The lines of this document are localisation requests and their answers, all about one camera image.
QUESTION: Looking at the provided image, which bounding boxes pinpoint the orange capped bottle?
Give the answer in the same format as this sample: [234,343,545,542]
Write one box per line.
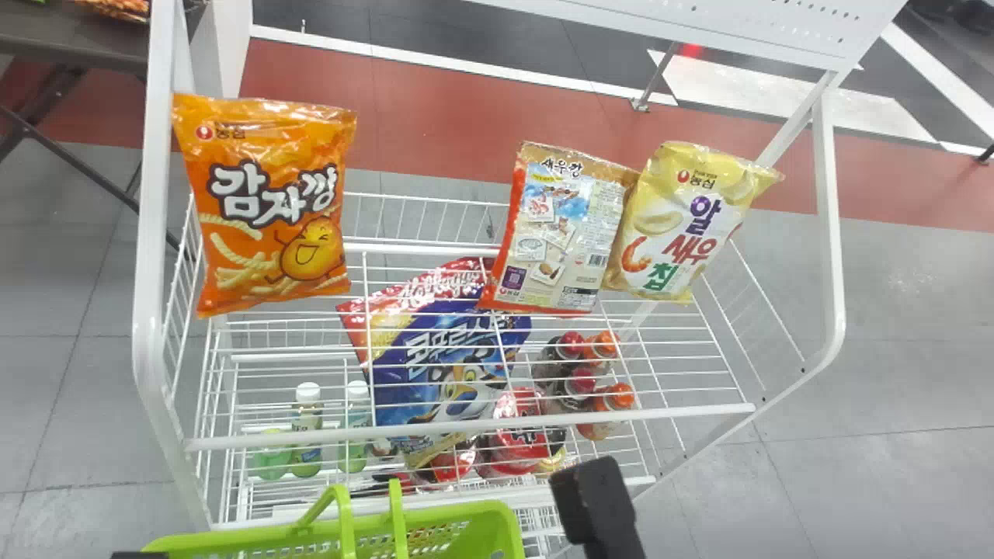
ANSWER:
[576,381,638,443]
[582,330,622,370]

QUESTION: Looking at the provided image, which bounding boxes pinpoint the blue cereal bag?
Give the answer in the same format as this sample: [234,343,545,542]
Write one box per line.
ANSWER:
[335,257,533,470]

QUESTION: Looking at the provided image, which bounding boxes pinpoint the orange snack packet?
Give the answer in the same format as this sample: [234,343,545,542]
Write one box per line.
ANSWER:
[171,93,358,319]
[74,0,150,23]

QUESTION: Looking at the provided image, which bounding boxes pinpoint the yellow snack packet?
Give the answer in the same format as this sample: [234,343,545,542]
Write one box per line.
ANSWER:
[601,141,784,304]

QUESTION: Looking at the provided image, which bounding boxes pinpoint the red noodle cup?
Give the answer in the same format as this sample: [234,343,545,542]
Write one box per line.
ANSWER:
[474,387,569,479]
[419,439,479,488]

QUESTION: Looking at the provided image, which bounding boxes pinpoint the dark side table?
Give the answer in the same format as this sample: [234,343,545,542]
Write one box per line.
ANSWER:
[0,0,209,259]

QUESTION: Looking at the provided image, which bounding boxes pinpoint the red capped bottle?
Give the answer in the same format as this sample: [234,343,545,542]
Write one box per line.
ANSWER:
[553,367,600,414]
[534,330,586,381]

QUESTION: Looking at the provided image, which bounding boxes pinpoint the green basket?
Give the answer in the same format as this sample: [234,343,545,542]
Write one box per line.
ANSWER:
[143,481,528,559]

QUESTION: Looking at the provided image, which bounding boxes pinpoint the green bottle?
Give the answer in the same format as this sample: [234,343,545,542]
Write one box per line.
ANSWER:
[339,380,374,475]
[290,381,325,479]
[254,428,293,482]

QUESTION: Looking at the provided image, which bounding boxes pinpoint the white wire rack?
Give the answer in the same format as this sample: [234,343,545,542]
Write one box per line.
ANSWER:
[130,0,909,559]

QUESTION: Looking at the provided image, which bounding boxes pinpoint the red snack packet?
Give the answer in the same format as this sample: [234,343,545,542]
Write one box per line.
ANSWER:
[477,141,642,316]

